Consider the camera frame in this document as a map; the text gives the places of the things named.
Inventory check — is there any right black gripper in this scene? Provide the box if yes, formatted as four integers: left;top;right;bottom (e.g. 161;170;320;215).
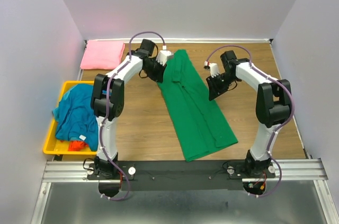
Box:
206;72;238;101

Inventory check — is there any green polo t-shirt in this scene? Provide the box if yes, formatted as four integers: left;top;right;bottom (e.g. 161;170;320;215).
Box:
158;50;238;162

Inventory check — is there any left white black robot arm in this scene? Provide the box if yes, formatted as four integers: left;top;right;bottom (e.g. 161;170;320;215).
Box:
91;39;173;179

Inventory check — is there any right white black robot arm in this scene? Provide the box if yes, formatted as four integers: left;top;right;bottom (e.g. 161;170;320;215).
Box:
204;50;295;177

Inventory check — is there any folded pink t-shirt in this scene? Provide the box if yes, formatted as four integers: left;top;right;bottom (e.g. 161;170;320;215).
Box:
80;40;125;70

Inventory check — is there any crumpled blue t-shirt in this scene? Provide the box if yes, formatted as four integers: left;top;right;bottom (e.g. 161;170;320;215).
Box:
52;84;99;151

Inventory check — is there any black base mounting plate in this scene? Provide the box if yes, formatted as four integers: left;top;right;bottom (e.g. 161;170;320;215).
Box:
83;160;277;191

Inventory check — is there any orange red t-shirt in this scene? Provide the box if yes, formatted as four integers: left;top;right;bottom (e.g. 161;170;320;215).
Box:
68;141;88;151

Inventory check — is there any yellow plastic bin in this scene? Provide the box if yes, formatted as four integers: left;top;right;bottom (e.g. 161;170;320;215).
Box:
43;80;97;156

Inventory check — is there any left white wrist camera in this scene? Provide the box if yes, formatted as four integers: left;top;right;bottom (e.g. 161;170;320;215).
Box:
156;50;174;66

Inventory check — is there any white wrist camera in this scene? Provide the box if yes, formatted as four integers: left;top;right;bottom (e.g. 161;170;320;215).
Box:
156;50;174;66
204;61;220;78

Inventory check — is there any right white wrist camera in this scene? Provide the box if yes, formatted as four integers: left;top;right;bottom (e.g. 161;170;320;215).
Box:
204;61;220;78

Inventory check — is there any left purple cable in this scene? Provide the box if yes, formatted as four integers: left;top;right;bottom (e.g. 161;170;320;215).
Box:
99;31;167;201

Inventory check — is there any aluminium frame rail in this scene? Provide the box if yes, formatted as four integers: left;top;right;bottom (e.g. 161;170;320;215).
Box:
32;159;338;223

